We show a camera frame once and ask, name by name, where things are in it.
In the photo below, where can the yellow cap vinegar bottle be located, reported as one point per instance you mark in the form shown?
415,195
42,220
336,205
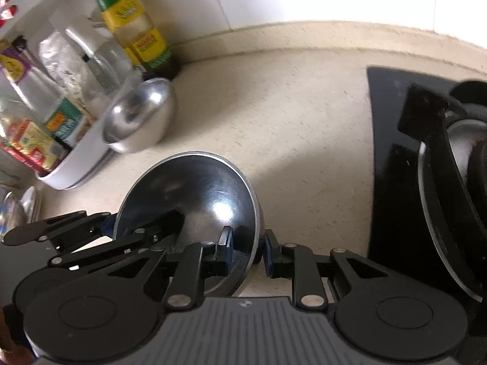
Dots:
30,140

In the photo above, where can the purple label sauce bottle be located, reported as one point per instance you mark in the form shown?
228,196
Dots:
64,121

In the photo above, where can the green label yellow cap bottle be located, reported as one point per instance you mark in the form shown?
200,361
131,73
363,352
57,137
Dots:
129,19

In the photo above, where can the black burner grate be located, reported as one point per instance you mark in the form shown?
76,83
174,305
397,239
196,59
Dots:
422,110

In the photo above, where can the clear plastic bag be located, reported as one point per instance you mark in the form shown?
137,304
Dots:
61,61

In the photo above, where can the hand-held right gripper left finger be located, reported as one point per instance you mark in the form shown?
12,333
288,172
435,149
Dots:
224,245

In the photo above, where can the white two-tier rotating rack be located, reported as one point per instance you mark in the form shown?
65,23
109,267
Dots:
72,171

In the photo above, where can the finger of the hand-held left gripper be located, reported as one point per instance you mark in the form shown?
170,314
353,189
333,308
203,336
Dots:
114,249
68,226

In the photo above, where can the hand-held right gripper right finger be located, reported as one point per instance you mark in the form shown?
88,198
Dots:
270,254

